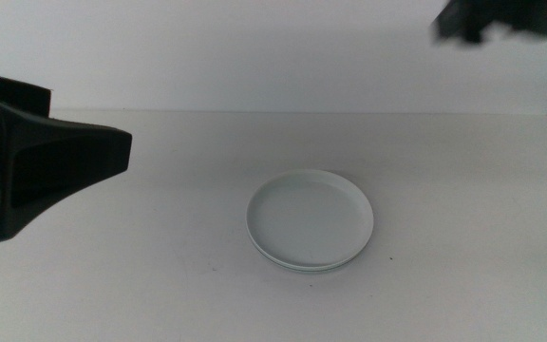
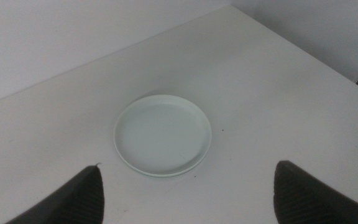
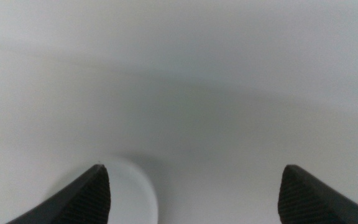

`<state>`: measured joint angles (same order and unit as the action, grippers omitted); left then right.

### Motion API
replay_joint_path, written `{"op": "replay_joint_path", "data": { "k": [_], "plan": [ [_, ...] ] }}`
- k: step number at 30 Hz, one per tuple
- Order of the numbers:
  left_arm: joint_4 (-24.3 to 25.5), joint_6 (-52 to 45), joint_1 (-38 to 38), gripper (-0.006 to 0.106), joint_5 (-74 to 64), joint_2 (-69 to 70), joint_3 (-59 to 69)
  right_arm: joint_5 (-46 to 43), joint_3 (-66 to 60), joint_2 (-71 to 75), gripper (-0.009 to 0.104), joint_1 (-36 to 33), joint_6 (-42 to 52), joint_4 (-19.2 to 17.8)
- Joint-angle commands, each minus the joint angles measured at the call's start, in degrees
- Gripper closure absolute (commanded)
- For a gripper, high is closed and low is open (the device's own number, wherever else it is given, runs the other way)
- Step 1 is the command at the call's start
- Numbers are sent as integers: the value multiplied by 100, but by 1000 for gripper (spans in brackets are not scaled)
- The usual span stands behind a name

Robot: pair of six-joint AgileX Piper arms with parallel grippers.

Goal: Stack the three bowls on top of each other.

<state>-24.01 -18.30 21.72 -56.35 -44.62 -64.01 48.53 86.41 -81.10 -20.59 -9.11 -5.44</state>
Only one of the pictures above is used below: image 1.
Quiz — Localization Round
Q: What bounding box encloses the white shallow bowl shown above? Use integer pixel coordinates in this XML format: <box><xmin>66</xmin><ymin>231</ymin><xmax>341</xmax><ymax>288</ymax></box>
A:
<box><xmin>245</xmin><ymin>168</ymin><xmax>375</xmax><ymax>270</ymax></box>

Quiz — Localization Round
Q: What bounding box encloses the pale green shallow bowl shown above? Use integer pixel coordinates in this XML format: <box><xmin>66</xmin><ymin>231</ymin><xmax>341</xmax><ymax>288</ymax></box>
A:
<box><xmin>247</xmin><ymin>232</ymin><xmax>372</xmax><ymax>275</ymax></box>

